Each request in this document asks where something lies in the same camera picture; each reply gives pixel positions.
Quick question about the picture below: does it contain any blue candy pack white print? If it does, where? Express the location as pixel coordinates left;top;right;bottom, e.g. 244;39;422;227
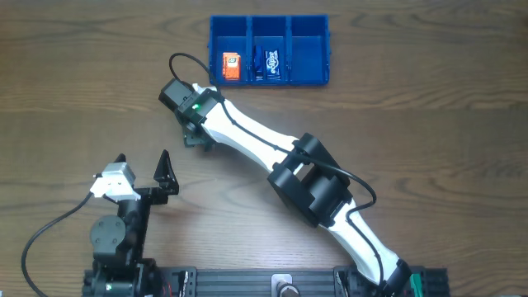
264;49;282;80

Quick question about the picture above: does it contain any orange candy box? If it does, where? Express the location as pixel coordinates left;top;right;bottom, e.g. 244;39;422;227
221;51;243;83

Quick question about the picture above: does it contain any blue tray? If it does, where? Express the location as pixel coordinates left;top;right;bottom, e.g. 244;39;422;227
208;14;332;88

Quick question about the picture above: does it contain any mounting rail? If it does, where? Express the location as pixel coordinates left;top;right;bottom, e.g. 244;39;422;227
82;266;449;297

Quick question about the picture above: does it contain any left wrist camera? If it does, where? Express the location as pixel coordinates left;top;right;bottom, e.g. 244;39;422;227
88;161;142;203

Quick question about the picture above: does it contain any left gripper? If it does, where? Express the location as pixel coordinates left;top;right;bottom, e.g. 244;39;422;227
113;148;181;205

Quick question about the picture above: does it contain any black cable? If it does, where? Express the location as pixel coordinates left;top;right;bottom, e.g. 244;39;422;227
168;52;378;220
21;191;96;297

